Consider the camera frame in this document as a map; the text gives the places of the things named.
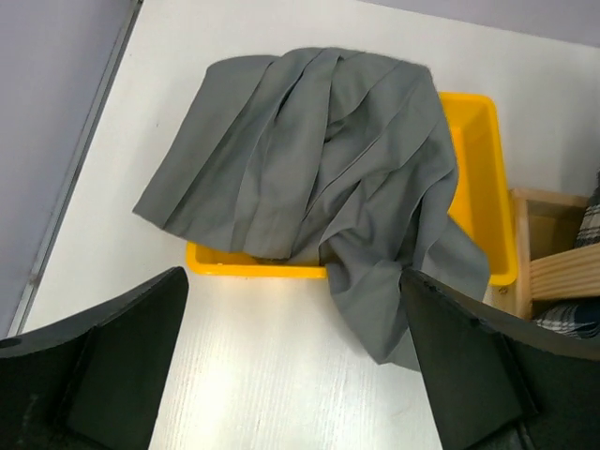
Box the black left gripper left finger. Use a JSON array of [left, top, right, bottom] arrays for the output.
[[1, 267, 188, 449]]

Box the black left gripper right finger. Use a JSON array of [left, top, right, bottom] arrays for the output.
[[400, 269, 599, 449]]

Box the grey pleated skirt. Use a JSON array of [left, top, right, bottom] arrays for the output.
[[133, 48, 489, 370]]

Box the navy white plaid skirt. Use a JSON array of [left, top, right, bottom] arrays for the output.
[[530, 188, 599, 340]]

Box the wooden clothes rack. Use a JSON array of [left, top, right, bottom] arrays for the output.
[[485, 188, 588, 320]]

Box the yellow plastic tray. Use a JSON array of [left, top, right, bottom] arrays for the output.
[[186, 92, 518, 286]]

